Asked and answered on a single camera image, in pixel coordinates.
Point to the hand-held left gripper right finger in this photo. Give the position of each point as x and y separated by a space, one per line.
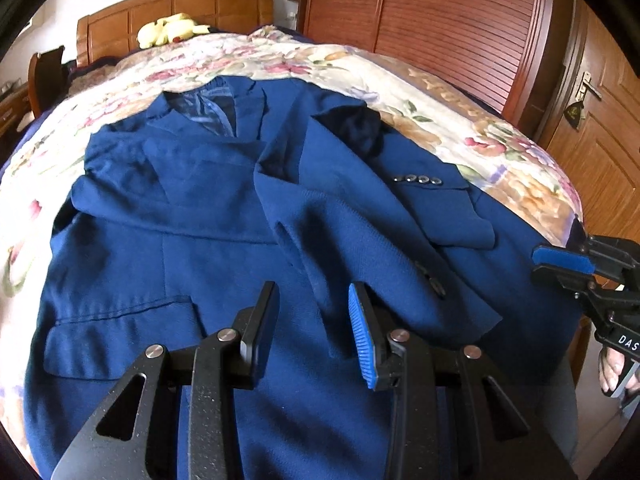
365 340

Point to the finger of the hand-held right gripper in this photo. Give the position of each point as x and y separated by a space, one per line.
565 282
562 260

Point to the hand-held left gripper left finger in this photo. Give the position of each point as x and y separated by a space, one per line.
257 340

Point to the blue suit jacket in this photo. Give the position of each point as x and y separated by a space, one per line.
200 210

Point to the person's right hand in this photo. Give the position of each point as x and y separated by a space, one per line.
610 372

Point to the person's grey clothing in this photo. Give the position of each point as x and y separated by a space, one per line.
562 400

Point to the wooden door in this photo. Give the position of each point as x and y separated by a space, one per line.
610 160

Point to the hanging key pendant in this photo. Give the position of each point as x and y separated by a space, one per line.
574 116

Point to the floral blanket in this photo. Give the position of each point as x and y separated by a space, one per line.
450 125

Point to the wooden slatted wardrobe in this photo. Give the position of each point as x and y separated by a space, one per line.
450 10

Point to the yellow plush toy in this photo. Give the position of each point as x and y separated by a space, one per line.
160 32

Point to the wooden bed headboard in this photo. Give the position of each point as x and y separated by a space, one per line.
200 10

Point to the wooden chair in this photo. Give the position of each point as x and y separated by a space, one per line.
45 80

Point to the long wooden desk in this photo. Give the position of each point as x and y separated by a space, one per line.
12 110

